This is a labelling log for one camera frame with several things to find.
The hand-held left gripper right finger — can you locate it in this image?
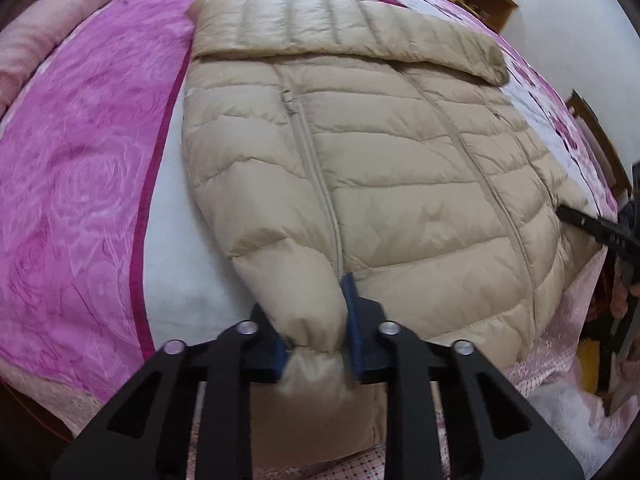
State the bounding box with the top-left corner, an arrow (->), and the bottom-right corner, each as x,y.
340,272 -> 584,480

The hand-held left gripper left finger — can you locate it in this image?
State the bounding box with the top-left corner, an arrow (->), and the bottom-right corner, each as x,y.
50,302 -> 289,480

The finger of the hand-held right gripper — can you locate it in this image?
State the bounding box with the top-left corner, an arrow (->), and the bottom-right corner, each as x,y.
556,204 -> 623,253

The beige puffer jacket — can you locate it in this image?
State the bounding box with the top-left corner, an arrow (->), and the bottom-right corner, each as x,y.
181,0 -> 601,453

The person's right hand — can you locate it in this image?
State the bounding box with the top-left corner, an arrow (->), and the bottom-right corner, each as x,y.
612,280 -> 640,320

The white fluffy blanket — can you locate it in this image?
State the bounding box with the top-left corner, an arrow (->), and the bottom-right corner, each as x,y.
525,355 -> 640,480

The pink floral bedspread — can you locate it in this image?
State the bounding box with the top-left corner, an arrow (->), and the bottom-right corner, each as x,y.
0,0 -> 632,436

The pink rolled quilt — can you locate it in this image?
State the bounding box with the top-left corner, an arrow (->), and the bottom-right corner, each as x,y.
0,0 -> 166,113

